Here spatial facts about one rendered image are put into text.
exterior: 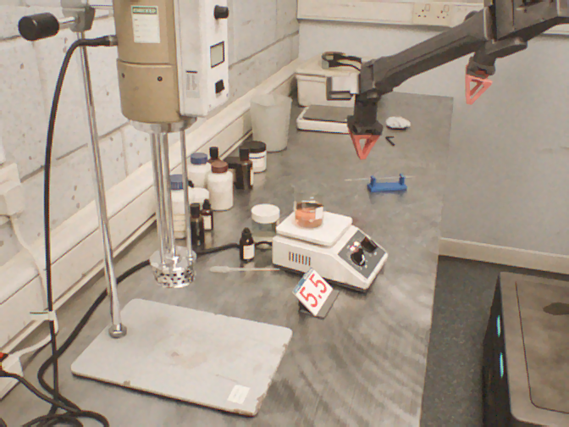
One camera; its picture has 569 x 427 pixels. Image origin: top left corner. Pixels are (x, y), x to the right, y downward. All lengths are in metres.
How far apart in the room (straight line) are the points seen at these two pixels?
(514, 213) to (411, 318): 1.74
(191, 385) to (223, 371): 0.05
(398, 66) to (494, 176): 1.47
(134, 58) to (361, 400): 0.56
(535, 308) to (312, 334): 1.02
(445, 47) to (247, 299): 0.60
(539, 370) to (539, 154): 1.22
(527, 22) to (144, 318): 0.80
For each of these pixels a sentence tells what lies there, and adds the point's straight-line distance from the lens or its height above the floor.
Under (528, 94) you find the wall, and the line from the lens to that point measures 2.57.
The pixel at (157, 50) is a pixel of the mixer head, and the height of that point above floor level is 1.23.
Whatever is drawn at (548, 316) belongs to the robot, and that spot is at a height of 0.36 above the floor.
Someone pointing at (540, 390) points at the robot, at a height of 0.36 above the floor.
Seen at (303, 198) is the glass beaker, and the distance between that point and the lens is 1.08.
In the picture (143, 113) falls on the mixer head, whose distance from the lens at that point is 0.73.
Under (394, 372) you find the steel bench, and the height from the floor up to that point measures 0.75.
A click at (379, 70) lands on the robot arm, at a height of 1.09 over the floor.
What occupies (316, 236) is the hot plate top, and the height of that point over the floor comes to 0.84.
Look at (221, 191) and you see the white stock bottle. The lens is 1.37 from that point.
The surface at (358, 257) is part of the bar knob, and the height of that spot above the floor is 0.81.
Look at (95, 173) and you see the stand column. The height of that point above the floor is 1.04.
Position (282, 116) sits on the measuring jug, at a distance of 1.73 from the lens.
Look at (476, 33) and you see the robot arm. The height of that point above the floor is 1.20.
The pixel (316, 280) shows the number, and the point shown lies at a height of 0.78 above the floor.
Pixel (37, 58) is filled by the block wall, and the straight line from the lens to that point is 1.06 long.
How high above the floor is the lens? 1.35
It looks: 26 degrees down
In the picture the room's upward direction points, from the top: 1 degrees clockwise
